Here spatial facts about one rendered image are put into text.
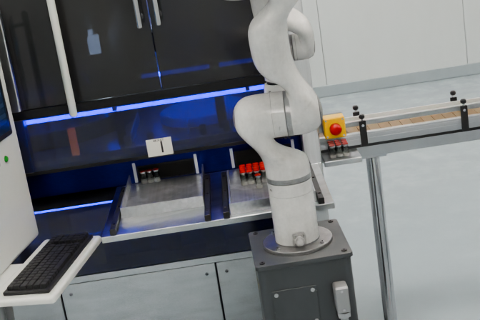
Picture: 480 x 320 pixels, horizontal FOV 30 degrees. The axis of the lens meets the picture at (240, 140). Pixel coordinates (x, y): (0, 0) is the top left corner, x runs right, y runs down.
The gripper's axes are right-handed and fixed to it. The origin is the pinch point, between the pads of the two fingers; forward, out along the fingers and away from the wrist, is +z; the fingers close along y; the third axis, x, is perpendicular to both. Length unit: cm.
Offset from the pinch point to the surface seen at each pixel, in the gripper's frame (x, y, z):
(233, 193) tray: -16.4, 18.5, 22.1
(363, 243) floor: -168, -40, 111
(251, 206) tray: 2.4, 13.7, 20.6
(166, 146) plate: -35, 39, 9
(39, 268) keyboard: 9, 78, 28
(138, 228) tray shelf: 2, 48, 22
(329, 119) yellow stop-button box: -34.3, -16.6, 7.7
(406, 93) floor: -462, -126, 111
